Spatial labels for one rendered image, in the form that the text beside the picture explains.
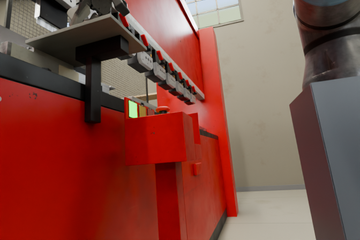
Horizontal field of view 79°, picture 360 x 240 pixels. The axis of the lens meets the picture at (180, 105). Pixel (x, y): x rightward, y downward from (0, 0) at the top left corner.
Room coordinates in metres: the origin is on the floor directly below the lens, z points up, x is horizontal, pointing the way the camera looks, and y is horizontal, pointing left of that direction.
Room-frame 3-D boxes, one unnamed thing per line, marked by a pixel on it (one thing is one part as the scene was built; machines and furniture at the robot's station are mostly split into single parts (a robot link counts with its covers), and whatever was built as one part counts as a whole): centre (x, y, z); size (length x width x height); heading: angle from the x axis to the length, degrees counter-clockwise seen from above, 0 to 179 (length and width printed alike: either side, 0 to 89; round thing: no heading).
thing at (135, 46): (0.56, 0.24, 1.00); 0.26 x 0.18 x 0.01; 72
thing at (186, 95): (1.92, -0.04, 1.26); 0.15 x 0.09 x 0.17; 162
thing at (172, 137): (0.65, 0.05, 0.75); 0.20 x 0.16 x 0.18; 165
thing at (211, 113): (2.83, -0.14, 1.15); 0.85 x 0.25 x 2.30; 72
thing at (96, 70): (0.55, 0.20, 0.88); 0.14 x 0.04 x 0.22; 72
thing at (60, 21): (0.61, 0.38, 1.13); 0.10 x 0.02 x 0.10; 162
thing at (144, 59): (1.15, 0.20, 1.26); 0.15 x 0.09 x 0.17; 162
